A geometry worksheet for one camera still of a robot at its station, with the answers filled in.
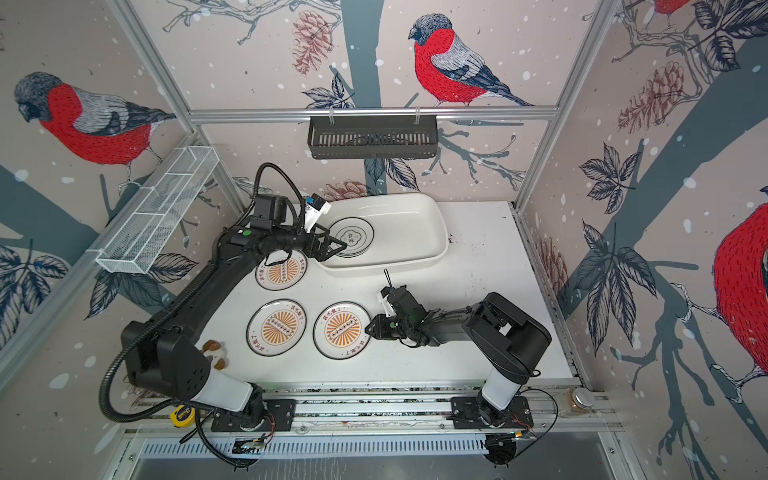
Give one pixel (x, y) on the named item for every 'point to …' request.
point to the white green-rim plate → (355, 232)
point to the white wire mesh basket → (156, 211)
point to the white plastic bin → (385, 231)
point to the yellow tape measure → (181, 423)
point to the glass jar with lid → (581, 402)
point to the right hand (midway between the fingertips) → (366, 334)
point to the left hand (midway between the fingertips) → (334, 237)
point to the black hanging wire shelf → (372, 136)
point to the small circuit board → (249, 446)
